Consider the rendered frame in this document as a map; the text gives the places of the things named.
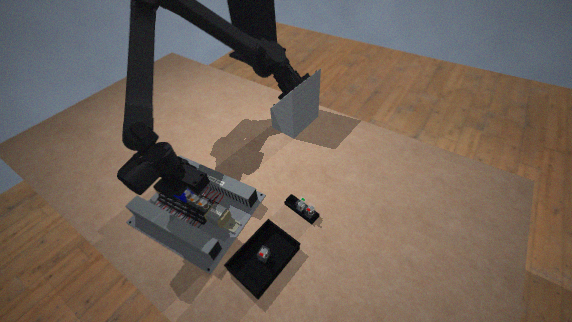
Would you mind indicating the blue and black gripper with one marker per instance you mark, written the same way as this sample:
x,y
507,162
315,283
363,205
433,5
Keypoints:
x,y
160,186

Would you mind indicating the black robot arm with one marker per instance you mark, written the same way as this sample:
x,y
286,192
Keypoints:
x,y
139,173

